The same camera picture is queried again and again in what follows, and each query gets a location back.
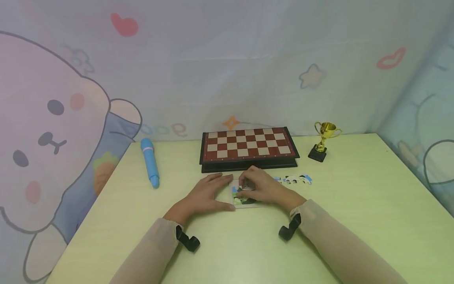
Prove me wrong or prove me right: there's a black wrist band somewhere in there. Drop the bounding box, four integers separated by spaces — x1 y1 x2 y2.
175 225 201 253
278 213 302 242

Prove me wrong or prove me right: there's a folded red chessboard box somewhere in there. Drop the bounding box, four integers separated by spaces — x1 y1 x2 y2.
199 127 301 174

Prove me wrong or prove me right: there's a person's left hand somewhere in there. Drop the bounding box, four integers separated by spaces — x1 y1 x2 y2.
163 173 236 226

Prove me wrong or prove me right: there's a blue cylindrical pen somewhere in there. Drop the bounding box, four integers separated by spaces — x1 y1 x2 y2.
140 138 160 189

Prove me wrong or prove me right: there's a person's right hand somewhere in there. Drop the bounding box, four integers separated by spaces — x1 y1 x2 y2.
235 165 308 216

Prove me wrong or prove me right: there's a small jigsaw puzzle tray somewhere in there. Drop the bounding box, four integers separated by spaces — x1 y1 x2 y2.
227 179 267 209

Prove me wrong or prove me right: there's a small gold trophy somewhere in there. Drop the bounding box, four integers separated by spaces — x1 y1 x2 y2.
307 121 343 163

